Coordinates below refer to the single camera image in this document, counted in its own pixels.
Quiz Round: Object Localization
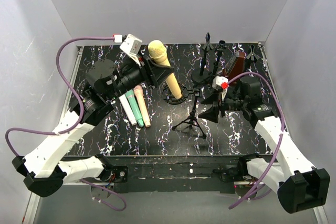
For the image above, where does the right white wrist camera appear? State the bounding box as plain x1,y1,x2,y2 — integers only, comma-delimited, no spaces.
212,76,229,101

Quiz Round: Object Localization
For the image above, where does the black front mounting base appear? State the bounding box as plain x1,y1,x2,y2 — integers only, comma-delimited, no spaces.
103,154,258,194

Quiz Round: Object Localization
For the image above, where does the black tripod clip stand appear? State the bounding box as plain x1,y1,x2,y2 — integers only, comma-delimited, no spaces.
194,40,227,87

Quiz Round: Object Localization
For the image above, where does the white microphone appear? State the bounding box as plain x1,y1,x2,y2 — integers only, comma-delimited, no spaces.
119,94,137,126

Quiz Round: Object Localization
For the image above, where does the black tripod shock mount stand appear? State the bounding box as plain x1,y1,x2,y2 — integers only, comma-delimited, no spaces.
162,84,207,139

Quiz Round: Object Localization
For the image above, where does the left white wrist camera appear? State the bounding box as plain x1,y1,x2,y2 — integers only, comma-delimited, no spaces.
113,34,142,66

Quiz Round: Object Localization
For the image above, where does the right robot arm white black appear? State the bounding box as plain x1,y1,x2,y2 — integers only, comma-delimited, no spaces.
199,73,330,214

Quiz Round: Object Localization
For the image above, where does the large yellow microphone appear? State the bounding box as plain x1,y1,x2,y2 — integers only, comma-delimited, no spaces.
147,39,183,100

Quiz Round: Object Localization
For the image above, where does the black clip stand far right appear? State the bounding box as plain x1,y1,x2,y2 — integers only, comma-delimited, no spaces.
245,44,260,62

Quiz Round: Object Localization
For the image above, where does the green microphone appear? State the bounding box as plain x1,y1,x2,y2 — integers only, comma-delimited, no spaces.
125,90,144,127

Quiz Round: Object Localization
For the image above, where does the black round base holder stand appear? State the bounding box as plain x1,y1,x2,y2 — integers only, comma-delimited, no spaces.
227,78,240,92

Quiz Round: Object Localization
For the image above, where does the pink microphone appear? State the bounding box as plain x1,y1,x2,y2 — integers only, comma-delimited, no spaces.
133,85,151,127

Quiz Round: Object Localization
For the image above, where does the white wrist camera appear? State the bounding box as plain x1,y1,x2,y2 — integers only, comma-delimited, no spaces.
212,76,229,101
113,34,142,66

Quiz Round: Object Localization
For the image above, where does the brown box in holder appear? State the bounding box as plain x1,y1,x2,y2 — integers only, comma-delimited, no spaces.
222,51,245,80

